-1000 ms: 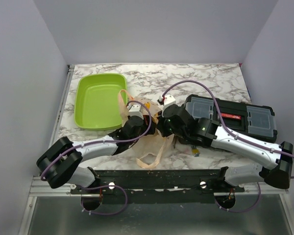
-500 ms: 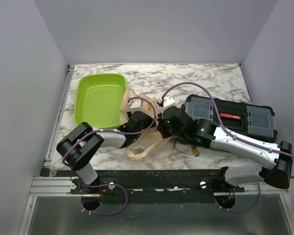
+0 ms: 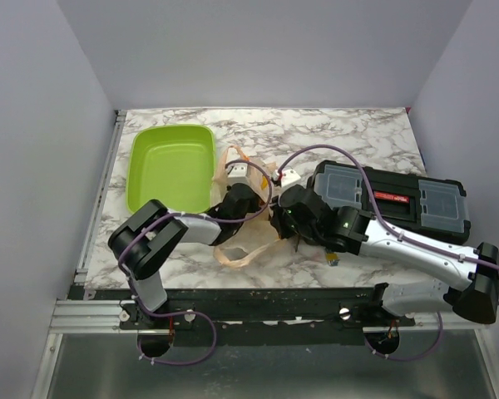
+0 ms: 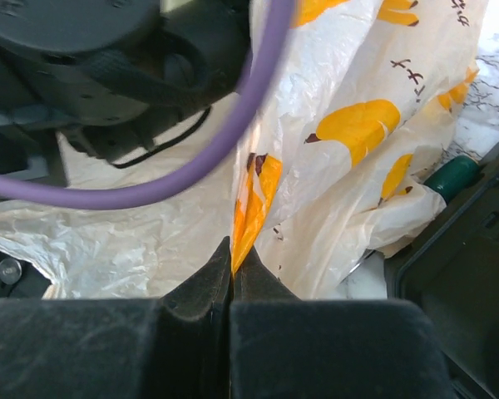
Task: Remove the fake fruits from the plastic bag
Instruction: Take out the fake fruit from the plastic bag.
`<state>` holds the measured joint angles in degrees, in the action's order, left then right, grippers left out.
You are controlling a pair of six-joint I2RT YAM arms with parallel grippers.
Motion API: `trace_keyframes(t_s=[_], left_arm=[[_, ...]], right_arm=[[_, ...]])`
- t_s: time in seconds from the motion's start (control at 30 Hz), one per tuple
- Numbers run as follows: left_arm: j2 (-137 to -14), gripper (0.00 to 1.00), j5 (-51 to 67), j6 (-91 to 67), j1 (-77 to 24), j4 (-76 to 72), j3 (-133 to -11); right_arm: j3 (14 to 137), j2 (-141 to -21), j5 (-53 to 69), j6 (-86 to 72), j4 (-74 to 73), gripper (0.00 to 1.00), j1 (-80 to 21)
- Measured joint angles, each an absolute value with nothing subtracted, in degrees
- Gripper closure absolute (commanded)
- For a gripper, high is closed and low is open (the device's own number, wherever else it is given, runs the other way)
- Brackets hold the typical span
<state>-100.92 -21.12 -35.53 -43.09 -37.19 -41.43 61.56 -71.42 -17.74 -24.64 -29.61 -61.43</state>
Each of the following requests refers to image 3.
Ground orange printed plastic bag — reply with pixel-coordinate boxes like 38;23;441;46
210;145;280;269

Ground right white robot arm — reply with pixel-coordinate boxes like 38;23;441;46
271;185;499;326

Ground small yellow blue connector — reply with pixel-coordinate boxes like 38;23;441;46
325;250;340;267

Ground green plastic tray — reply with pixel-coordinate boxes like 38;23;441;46
126;125;216;213

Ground black tool case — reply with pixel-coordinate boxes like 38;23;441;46
307;160;471;245

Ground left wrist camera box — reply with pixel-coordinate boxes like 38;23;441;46
226;163;250;187

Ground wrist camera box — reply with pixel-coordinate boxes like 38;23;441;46
273;167;301;190
226;163;250;187

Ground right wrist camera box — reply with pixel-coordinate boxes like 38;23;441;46
273;167;301;190

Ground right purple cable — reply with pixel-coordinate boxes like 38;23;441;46
269;144;499;362

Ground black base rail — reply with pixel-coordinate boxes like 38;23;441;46
67;284;414;349

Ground aluminium extrusion rail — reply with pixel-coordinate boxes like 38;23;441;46
50;300;477;335

